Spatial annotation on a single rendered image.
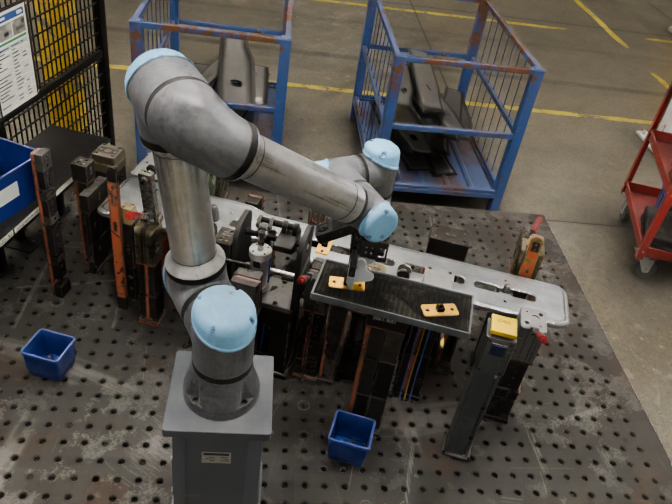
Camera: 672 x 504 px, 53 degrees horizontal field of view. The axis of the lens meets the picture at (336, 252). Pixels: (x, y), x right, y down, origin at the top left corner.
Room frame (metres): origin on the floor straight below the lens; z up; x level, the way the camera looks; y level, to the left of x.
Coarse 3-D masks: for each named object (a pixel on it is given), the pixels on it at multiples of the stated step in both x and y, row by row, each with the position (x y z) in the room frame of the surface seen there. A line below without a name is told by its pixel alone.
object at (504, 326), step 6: (492, 318) 1.17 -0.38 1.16; (498, 318) 1.17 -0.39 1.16; (504, 318) 1.18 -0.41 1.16; (510, 318) 1.18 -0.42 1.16; (492, 324) 1.15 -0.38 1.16; (498, 324) 1.15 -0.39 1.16; (504, 324) 1.15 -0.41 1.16; (510, 324) 1.16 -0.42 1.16; (516, 324) 1.16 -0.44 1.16; (492, 330) 1.13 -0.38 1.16; (498, 330) 1.13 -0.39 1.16; (504, 330) 1.13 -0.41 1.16; (510, 330) 1.14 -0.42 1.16; (516, 330) 1.14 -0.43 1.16; (504, 336) 1.12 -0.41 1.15; (510, 336) 1.12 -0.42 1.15; (516, 336) 1.12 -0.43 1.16
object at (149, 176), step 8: (152, 168) 1.47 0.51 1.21; (144, 176) 1.44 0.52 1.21; (152, 176) 1.45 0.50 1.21; (144, 184) 1.44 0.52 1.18; (152, 184) 1.44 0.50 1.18; (144, 192) 1.45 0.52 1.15; (152, 192) 1.44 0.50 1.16; (144, 200) 1.45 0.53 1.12; (152, 200) 1.45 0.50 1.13; (144, 208) 1.46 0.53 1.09; (152, 208) 1.45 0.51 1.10
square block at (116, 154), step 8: (104, 144) 1.81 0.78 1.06; (96, 152) 1.76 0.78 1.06; (104, 152) 1.76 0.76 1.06; (112, 152) 1.77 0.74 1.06; (120, 152) 1.78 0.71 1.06; (96, 160) 1.74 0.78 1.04; (104, 160) 1.74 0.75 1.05; (112, 160) 1.73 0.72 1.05; (120, 160) 1.77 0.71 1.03; (96, 168) 1.74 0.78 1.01; (104, 168) 1.73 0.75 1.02; (120, 168) 1.77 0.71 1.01; (96, 176) 1.74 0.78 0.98; (104, 176) 1.74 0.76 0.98; (120, 176) 1.77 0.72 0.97; (112, 248) 1.73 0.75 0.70
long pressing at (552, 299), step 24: (120, 192) 1.65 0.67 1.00; (264, 216) 1.65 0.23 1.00; (312, 240) 1.57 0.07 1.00; (336, 240) 1.59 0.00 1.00; (384, 264) 1.51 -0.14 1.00; (408, 264) 1.53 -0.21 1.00; (432, 264) 1.55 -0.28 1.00; (456, 264) 1.57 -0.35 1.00; (456, 288) 1.46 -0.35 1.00; (480, 288) 1.47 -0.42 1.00; (528, 288) 1.51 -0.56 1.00; (552, 288) 1.53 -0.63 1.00; (504, 312) 1.39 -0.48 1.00; (552, 312) 1.42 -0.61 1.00
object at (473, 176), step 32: (480, 0) 4.57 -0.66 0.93; (480, 32) 4.56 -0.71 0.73; (512, 32) 3.98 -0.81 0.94; (416, 64) 4.15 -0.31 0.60; (448, 64) 3.35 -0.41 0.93; (480, 64) 3.38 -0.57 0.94; (384, 96) 4.50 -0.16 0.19; (416, 96) 3.84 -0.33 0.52; (448, 96) 4.15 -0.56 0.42; (384, 128) 3.30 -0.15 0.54; (416, 128) 3.33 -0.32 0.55; (448, 128) 3.38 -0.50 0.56; (512, 128) 3.47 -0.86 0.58; (416, 160) 3.61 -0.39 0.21; (448, 160) 3.73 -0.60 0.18; (480, 160) 3.82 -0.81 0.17; (512, 160) 3.43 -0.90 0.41; (416, 192) 3.34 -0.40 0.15; (448, 192) 3.38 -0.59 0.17; (480, 192) 3.41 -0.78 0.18
